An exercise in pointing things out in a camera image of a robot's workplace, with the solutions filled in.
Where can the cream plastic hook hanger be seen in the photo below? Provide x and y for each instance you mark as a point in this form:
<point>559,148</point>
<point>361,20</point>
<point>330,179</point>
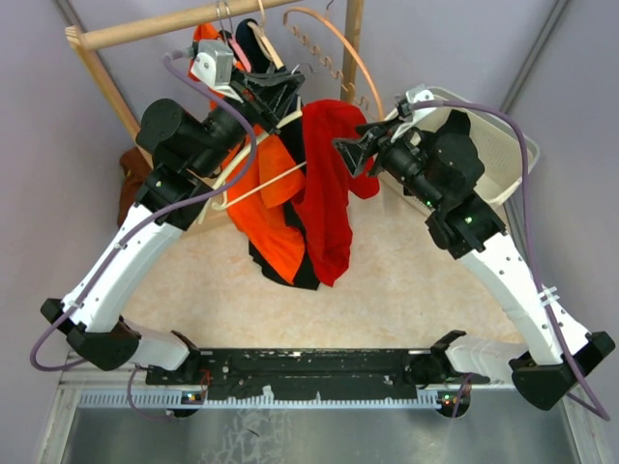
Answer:
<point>265,44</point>

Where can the pink hanger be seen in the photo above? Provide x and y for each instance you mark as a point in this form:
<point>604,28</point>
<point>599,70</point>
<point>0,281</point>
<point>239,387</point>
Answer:
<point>238,51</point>

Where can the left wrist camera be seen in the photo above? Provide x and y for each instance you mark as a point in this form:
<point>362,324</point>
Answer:
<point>213,65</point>

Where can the black orange t shirt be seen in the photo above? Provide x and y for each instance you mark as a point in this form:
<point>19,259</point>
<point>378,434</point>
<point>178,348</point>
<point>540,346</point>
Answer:
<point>277,235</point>

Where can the navy t shirt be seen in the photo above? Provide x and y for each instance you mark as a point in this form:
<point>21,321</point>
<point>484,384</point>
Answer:
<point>252,48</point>

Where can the brown cloth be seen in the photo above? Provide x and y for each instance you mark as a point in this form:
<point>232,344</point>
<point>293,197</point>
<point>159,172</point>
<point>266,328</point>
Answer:
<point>135,170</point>

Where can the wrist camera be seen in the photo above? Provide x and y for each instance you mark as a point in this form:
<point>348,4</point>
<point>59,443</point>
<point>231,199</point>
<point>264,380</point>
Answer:
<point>414,106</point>
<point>213,65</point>

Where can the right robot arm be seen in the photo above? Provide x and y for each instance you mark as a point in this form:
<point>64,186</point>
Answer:
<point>441,169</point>

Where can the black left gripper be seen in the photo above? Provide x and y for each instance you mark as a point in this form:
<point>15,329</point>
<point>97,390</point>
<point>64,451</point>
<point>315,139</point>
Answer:
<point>266,96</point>

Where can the wooden clothes rack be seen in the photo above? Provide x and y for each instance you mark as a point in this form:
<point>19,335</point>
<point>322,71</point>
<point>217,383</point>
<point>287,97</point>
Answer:
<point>122,44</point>

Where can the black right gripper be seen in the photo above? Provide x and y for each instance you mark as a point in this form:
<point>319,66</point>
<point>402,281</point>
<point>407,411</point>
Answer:
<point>352,151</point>

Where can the red t shirt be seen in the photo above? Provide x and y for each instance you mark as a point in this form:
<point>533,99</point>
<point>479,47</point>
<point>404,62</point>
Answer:
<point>322,206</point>

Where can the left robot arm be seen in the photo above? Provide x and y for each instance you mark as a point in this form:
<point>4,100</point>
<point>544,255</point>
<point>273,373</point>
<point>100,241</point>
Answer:
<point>194,161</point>

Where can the white laundry basket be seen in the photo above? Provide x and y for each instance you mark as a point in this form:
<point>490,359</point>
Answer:
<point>496,143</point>

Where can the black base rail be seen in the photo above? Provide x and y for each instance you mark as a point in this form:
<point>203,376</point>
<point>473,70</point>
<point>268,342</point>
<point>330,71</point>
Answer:
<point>295,375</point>

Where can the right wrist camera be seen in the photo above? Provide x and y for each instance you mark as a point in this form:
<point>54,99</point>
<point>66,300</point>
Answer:
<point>414,106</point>

